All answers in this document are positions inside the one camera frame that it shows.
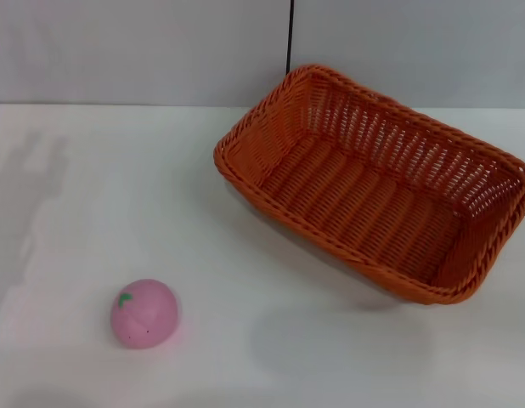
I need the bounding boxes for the orange woven plastic basket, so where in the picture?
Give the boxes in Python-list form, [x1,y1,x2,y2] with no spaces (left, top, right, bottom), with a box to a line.
[212,63,525,306]

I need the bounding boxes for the pink peach toy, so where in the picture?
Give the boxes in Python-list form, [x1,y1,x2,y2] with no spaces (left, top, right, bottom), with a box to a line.
[110,278,179,351]

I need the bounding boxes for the black vertical wall strip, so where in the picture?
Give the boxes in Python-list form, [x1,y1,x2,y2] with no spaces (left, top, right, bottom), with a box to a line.
[284,0,297,74]

